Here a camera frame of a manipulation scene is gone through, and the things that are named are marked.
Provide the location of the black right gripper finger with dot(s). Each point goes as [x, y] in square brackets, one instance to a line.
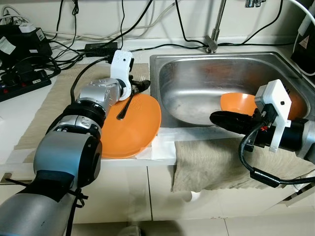
[231, 121]

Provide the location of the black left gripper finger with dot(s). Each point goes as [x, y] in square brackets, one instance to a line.
[144, 85]

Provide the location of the orange plastic bowl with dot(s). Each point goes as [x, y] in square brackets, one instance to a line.
[236, 103]

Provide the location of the silver metal fork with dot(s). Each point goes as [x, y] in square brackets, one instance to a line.
[125, 109]

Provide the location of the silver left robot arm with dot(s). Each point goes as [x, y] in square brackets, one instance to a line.
[69, 147]

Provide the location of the orange plastic plate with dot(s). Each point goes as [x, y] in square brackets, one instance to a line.
[138, 128]

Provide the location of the black power adapter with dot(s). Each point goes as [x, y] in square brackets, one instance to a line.
[101, 49]

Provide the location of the stainless steel sink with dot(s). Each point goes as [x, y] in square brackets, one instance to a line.
[197, 83]

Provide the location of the beige hanging towel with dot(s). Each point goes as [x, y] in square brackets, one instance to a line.
[206, 167]

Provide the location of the beige counter mat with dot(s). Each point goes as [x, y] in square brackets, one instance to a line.
[59, 98]

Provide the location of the metal faucet pipe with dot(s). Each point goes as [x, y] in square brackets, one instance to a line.
[212, 44]

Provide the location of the black appliance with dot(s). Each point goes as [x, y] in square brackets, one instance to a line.
[302, 49]

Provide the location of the black power strip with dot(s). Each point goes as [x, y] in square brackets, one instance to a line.
[24, 86]

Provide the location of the black charger box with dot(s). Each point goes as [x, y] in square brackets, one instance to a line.
[24, 46]

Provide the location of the metal tap valve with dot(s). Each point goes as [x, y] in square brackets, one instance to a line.
[253, 4]

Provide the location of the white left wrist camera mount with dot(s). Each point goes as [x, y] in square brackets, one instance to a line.
[122, 64]

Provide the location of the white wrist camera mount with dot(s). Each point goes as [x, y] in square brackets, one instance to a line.
[275, 110]
[122, 64]

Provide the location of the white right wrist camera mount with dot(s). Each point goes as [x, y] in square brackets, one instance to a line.
[275, 110]

